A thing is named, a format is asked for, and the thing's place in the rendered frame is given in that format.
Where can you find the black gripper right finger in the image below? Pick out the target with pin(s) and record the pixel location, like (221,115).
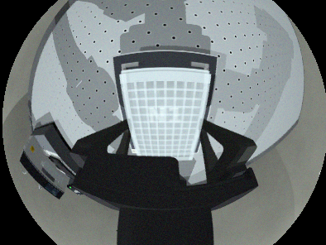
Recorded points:
(237,150)

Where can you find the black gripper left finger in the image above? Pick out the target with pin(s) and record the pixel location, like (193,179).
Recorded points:
(99,141)

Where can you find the white well plate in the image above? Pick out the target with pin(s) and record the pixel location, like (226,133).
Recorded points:
(157,129)

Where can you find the grey plate washer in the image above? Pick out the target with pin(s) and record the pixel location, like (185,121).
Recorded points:
(53,150)

